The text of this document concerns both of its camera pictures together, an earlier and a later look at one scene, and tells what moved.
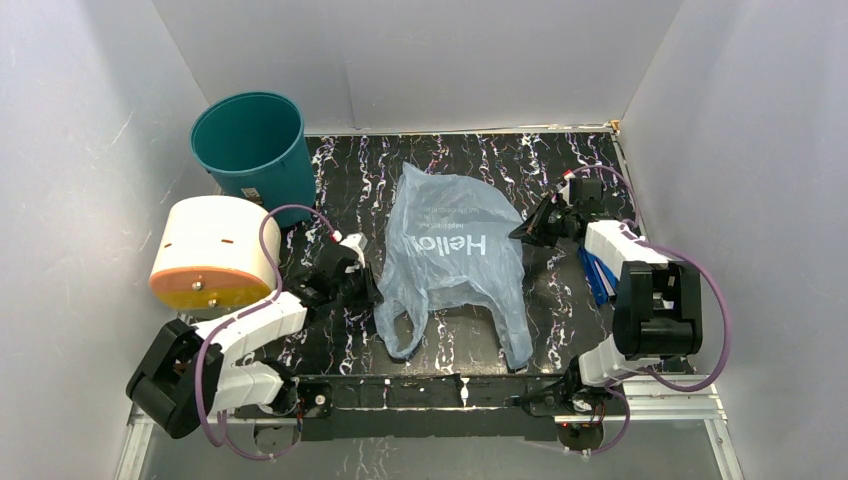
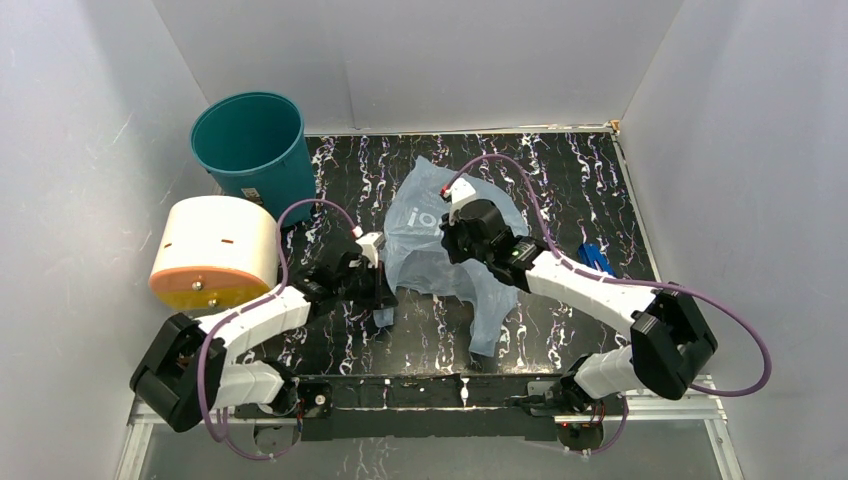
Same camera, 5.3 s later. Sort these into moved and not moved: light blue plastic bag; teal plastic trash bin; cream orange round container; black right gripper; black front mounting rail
Moved: black right gripper; light blue plastic bag
Not moved: cream orange round container; teal plastic trash bin; black front mounting rail
